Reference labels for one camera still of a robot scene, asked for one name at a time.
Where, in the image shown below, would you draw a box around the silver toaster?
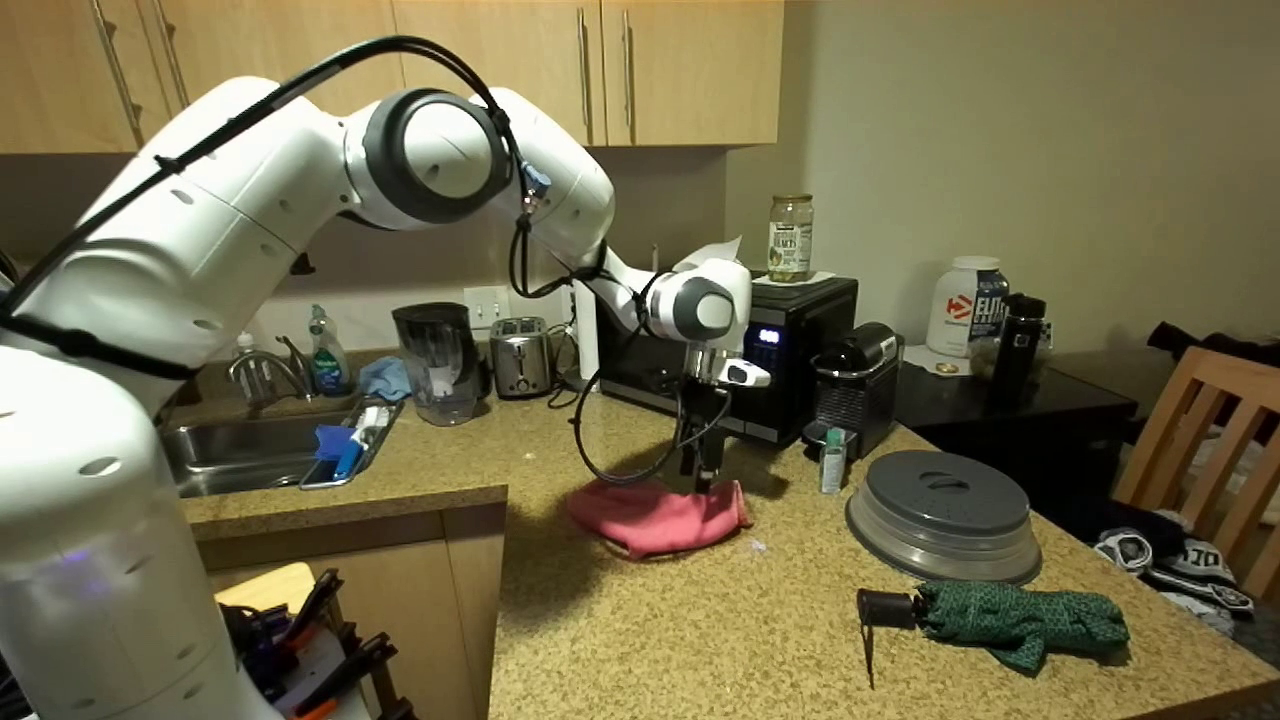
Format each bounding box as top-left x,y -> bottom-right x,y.
486,315 -> 561,401

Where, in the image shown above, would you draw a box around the clear soap dispenser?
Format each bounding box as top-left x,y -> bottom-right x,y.
226,327 -> 273,403

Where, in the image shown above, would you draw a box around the green dish soap bottle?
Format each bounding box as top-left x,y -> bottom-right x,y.
301,299 -> 351,401

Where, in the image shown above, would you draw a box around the glass jar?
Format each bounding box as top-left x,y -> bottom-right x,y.
762,191 -> 817,283

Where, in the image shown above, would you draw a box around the grey plastic dome cover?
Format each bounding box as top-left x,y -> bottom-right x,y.
845,448 -> 1045,586

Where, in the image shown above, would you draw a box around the wooden chair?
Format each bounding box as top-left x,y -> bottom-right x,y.
1109,344 -> 1280,602

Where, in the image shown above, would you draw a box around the white wall outlet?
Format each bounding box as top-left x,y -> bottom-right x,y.
459,280 -> 519,325

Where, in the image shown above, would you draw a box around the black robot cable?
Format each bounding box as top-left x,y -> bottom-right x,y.
0,31 -> 737,492

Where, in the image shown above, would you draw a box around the black side table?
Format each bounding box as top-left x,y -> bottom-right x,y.
890,355 -> 1143,535

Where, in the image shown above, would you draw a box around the green folded umbrella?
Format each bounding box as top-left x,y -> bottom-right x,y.
852,576 -> 1132,692

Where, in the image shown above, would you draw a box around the black and white bag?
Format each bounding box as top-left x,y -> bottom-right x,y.
1092,494 -> 1262,622

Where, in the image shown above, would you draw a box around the dark garment on chair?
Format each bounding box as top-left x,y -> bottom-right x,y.
1143,315 -> 1280,375

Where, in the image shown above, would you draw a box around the small green-capped bottle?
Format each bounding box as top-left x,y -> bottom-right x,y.
817,423 -> 852,498

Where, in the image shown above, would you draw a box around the white plastic jug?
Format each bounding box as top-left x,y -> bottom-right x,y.
922,252 -> 1007,379

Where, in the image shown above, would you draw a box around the steel sink faucet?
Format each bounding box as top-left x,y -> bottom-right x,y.
225,346 -> 317,413

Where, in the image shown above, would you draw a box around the light wooden wall cabinets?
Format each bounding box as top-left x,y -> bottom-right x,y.
0,0 -> 788,155

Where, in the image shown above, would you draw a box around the pink cloth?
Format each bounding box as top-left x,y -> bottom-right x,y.
561,474 -> 755,560

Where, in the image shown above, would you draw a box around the black coffee maker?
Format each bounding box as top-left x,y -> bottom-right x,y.
801,320 -> 902,465

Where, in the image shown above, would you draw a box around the black drink bottle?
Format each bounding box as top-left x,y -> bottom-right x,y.
990,293 -> 1052,403

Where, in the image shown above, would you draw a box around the steel kitchen sink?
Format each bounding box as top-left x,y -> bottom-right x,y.
157,395 -> 403,498

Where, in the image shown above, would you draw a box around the blue dish brush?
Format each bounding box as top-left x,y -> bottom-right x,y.
305,401 -> 394,492

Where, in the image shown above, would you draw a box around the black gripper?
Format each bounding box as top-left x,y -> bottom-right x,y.
674,346 -> 737,498

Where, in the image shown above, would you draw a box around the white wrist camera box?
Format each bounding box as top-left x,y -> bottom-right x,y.
710,353 -> 775,395

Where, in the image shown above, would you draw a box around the black microwave oven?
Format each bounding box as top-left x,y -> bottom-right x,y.
590,270 -> 860,453

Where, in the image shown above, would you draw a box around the blue rag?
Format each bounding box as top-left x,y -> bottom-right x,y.
356,353 -> 420,408

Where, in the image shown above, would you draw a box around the wooden counter base cabinet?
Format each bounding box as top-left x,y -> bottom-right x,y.
182,482 -> 512,720

